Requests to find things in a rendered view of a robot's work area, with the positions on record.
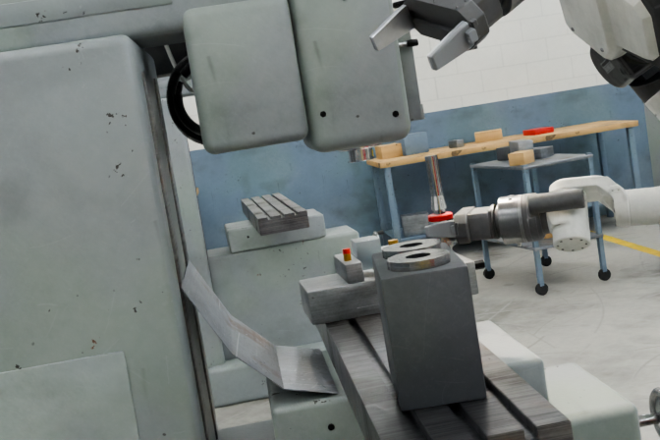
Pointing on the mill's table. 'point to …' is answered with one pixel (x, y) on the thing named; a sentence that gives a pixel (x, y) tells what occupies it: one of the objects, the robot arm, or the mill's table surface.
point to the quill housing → (347, 60)
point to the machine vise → (350, 292)
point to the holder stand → (428, 324)
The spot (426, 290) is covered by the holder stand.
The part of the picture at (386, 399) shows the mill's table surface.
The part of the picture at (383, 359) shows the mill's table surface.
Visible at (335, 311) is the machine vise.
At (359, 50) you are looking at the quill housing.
